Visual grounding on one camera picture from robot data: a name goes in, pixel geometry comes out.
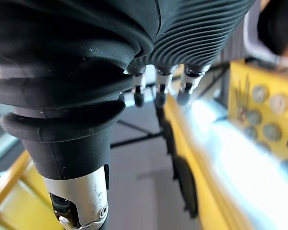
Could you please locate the yellow box with round prints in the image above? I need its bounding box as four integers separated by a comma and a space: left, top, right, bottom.
228, 59, 288, 156

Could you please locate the grey plastic bin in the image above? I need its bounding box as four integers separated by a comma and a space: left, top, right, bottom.
242, 0, 288, 66

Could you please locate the black metal floor frame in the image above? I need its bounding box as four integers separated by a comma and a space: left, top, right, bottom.
110, 119, 164, 148

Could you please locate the yellow metal rack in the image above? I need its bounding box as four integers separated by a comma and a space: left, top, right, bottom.
0, 150, 63, 230

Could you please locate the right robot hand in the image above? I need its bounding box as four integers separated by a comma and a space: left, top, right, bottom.
0, 0, 254, 230

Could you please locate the black plastic housing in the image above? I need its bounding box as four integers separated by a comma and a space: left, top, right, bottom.
172, 155, 199, 219

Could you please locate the yellow metal shelf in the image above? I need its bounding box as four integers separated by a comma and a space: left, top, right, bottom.
163, 94, 288, 230

